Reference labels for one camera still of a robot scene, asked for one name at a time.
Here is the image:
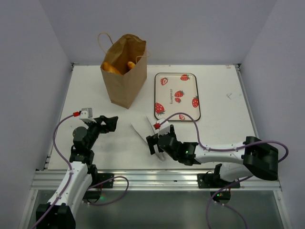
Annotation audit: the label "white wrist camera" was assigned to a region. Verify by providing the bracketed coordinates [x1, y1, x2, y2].
[153, 119, 170, 135]
[73, 108, 95, 123]

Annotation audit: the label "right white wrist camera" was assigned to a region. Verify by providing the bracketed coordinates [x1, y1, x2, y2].
[153, 119, 170, 135]

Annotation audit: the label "aluminium mounting rail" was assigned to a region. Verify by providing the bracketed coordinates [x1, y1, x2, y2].
[30, 168, 279, 191]

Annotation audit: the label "strawberry print tray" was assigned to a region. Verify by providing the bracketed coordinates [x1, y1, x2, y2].
[154, 73, 201, 121]

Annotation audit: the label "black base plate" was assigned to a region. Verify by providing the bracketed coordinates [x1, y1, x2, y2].
[89, 173, 114, 189]
[197, 171, 240, 189]

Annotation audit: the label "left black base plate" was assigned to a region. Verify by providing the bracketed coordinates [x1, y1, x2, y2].
[89, 173, 114, 189]

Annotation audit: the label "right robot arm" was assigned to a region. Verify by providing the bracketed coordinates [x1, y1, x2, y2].
[146, 125, 278, 187]

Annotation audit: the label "orange fake bread loaf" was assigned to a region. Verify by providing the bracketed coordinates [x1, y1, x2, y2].
[127, 61, 135, 70]

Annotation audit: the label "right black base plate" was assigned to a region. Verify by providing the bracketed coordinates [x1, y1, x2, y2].
[197, 171, 240, 189]

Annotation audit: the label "metal tongs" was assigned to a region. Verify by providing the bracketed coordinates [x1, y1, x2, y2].
[130, 115, 166, 161]

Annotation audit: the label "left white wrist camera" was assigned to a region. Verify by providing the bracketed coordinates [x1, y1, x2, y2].
[73, 108, 95, 123]

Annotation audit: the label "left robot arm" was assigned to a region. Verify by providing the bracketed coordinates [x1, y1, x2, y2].
[32, 112, 118, 229]

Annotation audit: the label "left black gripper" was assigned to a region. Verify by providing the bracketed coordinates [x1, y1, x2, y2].
[84, 115, 117, 150]

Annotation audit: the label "brown paper bag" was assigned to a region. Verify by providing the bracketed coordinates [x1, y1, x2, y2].
[100, 34, 150, 109]

